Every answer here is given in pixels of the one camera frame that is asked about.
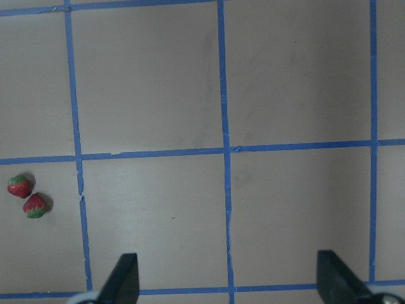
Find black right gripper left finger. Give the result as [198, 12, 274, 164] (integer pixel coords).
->
[97, 253, 140, 304]

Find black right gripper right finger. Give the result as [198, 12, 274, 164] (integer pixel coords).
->
[316, 250, 404, 304]

